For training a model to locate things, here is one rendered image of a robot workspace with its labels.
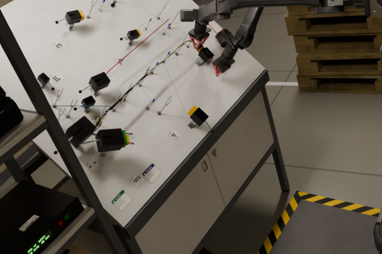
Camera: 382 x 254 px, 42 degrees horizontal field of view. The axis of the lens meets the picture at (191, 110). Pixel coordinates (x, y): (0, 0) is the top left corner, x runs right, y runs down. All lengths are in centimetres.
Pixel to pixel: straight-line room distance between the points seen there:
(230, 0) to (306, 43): 212
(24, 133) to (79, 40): 82
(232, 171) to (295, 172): 81
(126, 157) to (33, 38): 65
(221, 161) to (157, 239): 54
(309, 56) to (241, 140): 142
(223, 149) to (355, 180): 101
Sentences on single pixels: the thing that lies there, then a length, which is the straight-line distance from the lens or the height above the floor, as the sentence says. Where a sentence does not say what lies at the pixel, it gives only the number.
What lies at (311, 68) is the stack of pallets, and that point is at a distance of 387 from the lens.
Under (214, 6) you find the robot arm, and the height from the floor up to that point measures 147.
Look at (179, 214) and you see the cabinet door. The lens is 225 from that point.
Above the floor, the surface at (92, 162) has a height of 107.
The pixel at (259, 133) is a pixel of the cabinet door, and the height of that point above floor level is 55.
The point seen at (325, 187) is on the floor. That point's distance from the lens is 313.
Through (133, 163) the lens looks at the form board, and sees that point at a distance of 205.
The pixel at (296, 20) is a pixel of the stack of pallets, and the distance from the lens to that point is 375.
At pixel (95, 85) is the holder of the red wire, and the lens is 205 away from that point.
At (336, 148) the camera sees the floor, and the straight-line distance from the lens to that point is 340.
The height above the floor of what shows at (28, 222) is 113.
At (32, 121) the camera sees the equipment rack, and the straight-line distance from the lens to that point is 159.
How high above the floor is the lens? 211
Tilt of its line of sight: 30 degrees down
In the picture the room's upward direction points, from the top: 19 degrees counter-clockwise
